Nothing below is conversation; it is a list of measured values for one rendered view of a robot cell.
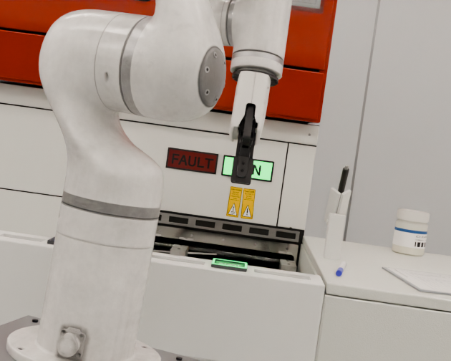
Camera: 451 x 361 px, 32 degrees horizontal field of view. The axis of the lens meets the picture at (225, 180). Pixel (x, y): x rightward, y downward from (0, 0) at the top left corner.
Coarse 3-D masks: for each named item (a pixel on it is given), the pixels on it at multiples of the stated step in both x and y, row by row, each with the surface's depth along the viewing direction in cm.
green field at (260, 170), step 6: (228, 162) 183; (258, 162) 182; (264, 162) 182; (228, 168) 183; (258, 168) 183; (264, 168) 182; (270, 168) 182; (228, 174) 183; (252, 174) 183; (258, 174) 183; (264, 174) 183; (270, 174) 182
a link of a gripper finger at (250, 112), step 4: (248, 104) 122; (252, 104) 122; (248, 108) 122; (252, 108) 122; (248, 112) 122; (252, 112) 122; (248, 116) 122; (252, 116) 122; (248, 120) 121; (252, 120) 121; (248, 124) 121; (252, 124) 122; (244, 128) 121; (248, 128) 121; (244, 132) 120; (248, 132) 120; (244, 136) 120; (248, 136) 120; (244, 140) 121; (248, 140) 121; (244, 144) 122
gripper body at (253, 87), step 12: (240, 72) 124; (252, 72) 123; (264, 72) 124; (240, 84) 122; (252, 84) 122; (264, 84) 122; (276, 84) 128; (240, 96) 122; (252, 96) 122; (264, 96) 122; (240, 108) 121; (264, 108) 122; (240, 120) 121; (252, 132) 123
